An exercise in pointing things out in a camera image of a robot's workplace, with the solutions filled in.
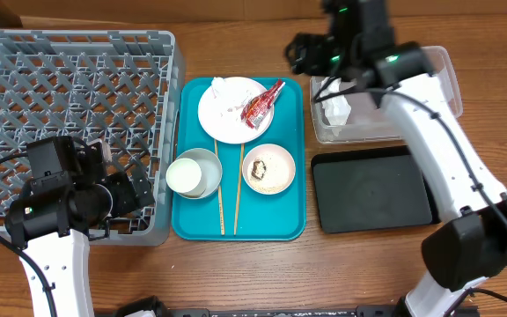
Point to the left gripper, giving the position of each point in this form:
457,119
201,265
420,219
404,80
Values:
128,200

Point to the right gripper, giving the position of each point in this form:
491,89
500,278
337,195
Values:
305,53

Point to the white napkin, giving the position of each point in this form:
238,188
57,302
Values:
231,95
337,109

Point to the red snack wrapper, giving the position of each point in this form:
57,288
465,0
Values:
257,108

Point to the grey bowl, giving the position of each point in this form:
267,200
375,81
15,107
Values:
211,169

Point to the small white bowl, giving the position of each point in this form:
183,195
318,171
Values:
281,169

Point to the brown food scrap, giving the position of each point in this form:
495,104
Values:
258,170

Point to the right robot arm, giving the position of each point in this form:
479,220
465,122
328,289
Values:
471,245

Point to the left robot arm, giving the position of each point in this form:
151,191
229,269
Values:
51,227

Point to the grey dishwasher rack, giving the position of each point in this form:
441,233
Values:
119,87

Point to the clear plastic bin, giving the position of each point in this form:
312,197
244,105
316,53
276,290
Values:
365,123

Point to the left wooden chopstick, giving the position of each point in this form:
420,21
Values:
220,198

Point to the wooden chopstick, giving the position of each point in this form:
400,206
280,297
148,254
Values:
220,198
238,194

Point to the large white plate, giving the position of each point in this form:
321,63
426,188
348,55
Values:
227,131

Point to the teal plastic tray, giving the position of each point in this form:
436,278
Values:
261,217

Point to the right wooden chopstick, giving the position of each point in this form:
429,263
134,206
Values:
238,194

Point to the black tray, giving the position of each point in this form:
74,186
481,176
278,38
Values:
374,189

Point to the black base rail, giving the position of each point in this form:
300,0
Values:
152,306

